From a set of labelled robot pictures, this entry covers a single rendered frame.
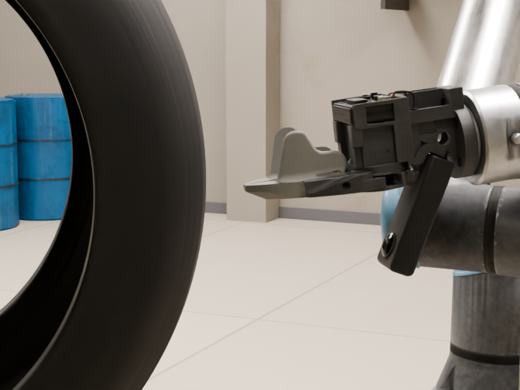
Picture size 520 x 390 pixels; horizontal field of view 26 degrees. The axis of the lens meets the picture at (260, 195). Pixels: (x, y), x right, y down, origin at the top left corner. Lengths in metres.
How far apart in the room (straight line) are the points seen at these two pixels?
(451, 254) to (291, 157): 0.23
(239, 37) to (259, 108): 0.51
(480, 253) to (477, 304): 0.67
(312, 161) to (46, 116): 6.97
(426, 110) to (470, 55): 0.29
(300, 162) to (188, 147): 0.18
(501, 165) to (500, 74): 0.27
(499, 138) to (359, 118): 0.13
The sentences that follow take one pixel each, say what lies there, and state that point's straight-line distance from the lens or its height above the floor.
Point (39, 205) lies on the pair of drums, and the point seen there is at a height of 0.11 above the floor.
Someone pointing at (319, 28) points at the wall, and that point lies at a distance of 7.81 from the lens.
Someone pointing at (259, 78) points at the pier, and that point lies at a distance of 7.72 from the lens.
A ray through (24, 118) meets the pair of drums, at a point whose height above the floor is 0.72.
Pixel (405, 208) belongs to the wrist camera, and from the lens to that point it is 1.06.
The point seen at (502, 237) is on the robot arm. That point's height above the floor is 1.11.
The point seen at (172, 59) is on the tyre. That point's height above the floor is 1.29.
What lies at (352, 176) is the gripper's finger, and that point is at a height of 1.18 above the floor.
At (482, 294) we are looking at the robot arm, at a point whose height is 0.90.
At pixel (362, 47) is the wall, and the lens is 7.71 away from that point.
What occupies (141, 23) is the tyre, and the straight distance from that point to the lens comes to 0.83.
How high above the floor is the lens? 1.30
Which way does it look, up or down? 8 degrees down
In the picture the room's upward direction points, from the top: straight up
